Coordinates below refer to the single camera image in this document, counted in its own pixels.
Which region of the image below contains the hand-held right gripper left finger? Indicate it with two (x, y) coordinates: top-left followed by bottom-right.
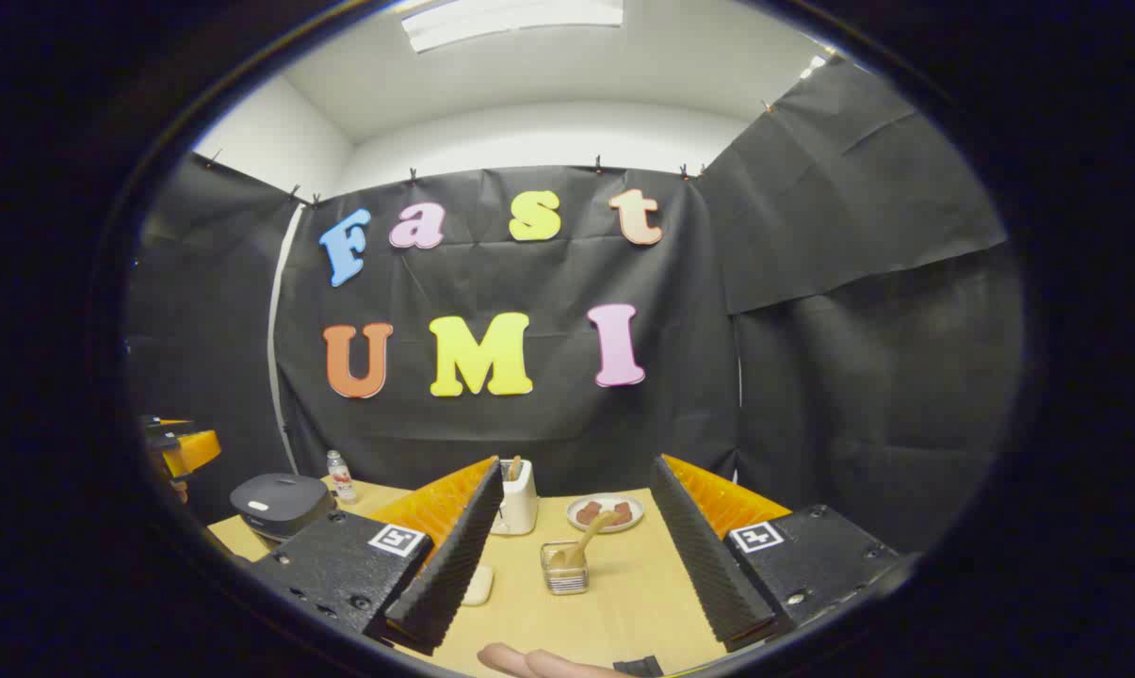
(247, 457), (505, 657)

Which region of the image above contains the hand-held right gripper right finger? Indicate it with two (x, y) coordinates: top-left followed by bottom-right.
(649, 454), (907, 653)

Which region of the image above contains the black rice cooker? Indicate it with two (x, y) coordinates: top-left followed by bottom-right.
(230, 474), (337, 547)

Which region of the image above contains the clear chopstick holder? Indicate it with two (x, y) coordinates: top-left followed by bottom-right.
(541, 541), (592, 596)

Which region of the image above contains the wooden spoon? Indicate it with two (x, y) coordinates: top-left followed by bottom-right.
(550, 510), (617, 569)

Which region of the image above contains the white toaster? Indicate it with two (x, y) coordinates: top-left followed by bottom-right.
(490, 459), (539, 536)

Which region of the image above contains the white plate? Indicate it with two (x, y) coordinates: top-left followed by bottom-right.
(567, 493), (645, 534)

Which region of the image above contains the small clear bottle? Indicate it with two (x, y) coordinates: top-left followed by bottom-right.
(327, 450), (358, 505)

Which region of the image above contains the black backdrop cloth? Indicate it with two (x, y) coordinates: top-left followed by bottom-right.
(124, 56), (1025, 557)

